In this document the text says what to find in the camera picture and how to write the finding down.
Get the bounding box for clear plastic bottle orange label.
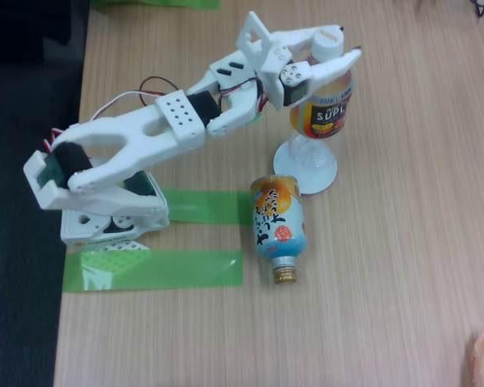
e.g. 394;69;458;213
286;30;356;173

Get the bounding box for orange blue aluminium bottle can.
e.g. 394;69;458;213
249;173;309;285

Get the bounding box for small white round plate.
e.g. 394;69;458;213
273;140;339;195

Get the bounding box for green plastic sheet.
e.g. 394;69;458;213
89;0;220;11

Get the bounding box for long green tape strip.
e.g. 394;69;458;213
62;248;244;293

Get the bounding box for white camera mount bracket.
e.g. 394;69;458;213
236;10;276;61

